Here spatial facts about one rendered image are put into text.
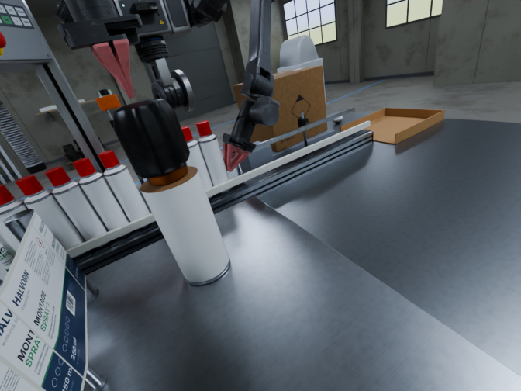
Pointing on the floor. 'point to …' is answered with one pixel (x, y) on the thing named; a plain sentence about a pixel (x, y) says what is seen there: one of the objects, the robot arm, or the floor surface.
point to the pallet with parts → (75, 153)
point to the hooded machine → (298, 54)
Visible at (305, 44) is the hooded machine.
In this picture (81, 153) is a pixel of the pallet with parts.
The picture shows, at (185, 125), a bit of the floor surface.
